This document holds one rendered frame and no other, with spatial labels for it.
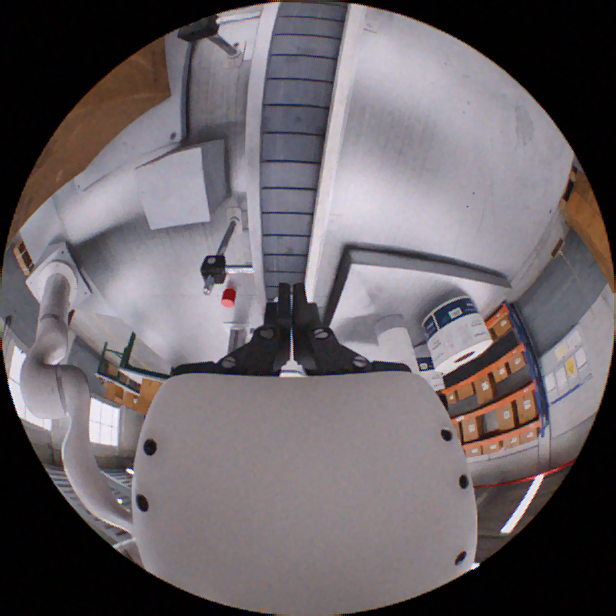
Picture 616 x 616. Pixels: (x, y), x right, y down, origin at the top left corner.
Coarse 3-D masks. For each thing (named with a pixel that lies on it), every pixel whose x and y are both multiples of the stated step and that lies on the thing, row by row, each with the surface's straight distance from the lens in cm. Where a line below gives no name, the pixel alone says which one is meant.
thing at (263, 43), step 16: (272, 16) 21; (272, 32) 20; (256, 48) 19; (256, 64) 19; (256, 80) 18; (256, 96) 18; (256, 112) 18; (256, 128) 18; (256, 144) 18; (256, 160) 18; (256, 176) 18; (256, 192) 19; (256, 208) 19; (256, 224) 20; (256, 240) 21; (256, 256) 23; (256, 272) 24; (256, 288) 26
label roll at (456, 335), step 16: (448, 304) 58; (464, 304) 60; (432, 320) 59; (448, 320) 57; (464, 320) 57; (480, 320) 61; (432, 336) 59; (448, 336) 56; (464, 336) 55; (480, 336) 57; (432, 352) 61; (448, 352) 55; (464, 352) 57; (480, 352) 70; (448, 368) 70
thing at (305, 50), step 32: (320, 0) 34; (288, 32) 29; (320, 32) 30; (288, 64) 27; (320, 64) 27; (288, 96) 26; (320, 96) 26; (288, 128) 26; (320, 128) 26; (288, 160) 27; (320, 160) 26; (288, 192) 27; (288, 224) 30; (288, 256) 33
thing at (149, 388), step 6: (144, 378) 229; (144, 384) 227; (150, 384) 222; (156, 384) 217; (144, 390) 225; (150, 390) 220; (156, 390) 216; (144, 396) 224; (150, 396) 219; (138, 402) 228; (144, 402) 222; (150, 402) 218; (138, 408) 225; (144, 408) 220
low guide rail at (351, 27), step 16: (352, 16) 28; (352, 32) 26; (352, 48) 25; (352, 64) 24; (336, 80) 24; (336, 96) 23; (336, 112) 22; (336, 128) 22; (336, 144) 23; (320, 176) 24; (320, 192) 24; (320, 208) 25; (320, 224) 26; (320, 240) 27
